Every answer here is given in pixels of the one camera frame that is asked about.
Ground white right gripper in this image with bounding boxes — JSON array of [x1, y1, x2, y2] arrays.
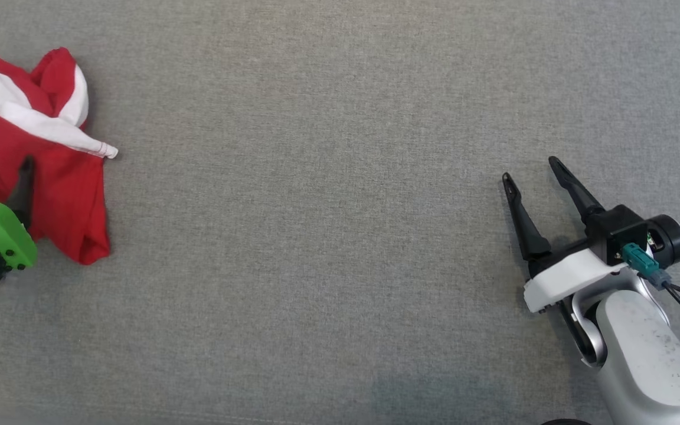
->
[[502, 156, 630, 313]]

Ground red shorts with white band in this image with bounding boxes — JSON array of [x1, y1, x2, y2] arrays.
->
[[0, 47, 119, 265]]

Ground grey fabric sofa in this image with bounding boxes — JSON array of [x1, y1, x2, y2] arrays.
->
[[0, 0, 680, 425]]

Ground black right camera cable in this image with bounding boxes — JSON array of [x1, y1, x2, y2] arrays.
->
[[622, 242, 680, 349]]

